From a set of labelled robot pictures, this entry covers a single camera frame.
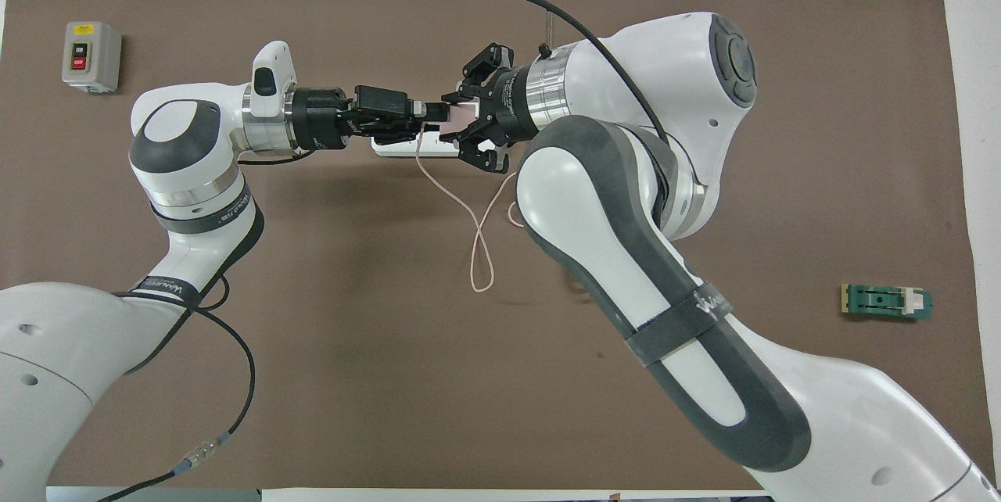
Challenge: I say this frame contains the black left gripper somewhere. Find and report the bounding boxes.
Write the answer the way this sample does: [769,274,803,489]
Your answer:
[288,85,447,151]

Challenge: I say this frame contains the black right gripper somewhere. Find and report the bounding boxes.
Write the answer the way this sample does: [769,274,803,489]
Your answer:
[408,42,540,174]

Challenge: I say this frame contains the green knife switch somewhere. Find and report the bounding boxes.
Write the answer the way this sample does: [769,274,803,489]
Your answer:
[841,284,934,323]

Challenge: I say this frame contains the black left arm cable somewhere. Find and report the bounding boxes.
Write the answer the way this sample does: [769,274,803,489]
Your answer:
[94,150,314,502]

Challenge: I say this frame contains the pink wall charger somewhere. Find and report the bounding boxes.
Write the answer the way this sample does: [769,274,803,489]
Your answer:
[438,99,484,140]

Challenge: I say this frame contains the white power strip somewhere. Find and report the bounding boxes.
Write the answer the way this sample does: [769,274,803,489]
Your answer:
[371,133,462,159]

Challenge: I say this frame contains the grey on-off switch box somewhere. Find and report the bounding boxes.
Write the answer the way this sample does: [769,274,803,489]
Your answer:
[62,21,123,94]

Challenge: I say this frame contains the brown paper table mat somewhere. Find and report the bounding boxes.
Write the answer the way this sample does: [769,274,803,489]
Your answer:
[0,0,988,490]

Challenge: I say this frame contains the thin pink charging cable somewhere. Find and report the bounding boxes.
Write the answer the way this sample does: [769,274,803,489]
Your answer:
[414,123,525,293]

